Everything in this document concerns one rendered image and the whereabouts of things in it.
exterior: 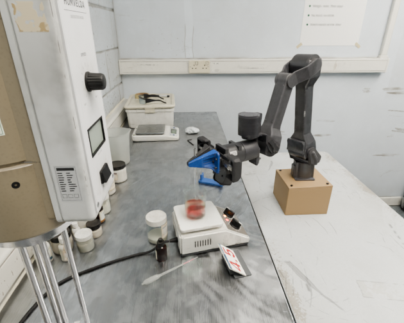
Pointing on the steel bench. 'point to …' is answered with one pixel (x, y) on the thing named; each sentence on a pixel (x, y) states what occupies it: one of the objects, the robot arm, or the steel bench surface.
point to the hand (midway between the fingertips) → (199, 161)
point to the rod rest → (208, 181)
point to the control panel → (230, 221)
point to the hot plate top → (210, 222)
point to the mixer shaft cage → (43, 256)
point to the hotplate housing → (206, 239)
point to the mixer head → (43, 121)
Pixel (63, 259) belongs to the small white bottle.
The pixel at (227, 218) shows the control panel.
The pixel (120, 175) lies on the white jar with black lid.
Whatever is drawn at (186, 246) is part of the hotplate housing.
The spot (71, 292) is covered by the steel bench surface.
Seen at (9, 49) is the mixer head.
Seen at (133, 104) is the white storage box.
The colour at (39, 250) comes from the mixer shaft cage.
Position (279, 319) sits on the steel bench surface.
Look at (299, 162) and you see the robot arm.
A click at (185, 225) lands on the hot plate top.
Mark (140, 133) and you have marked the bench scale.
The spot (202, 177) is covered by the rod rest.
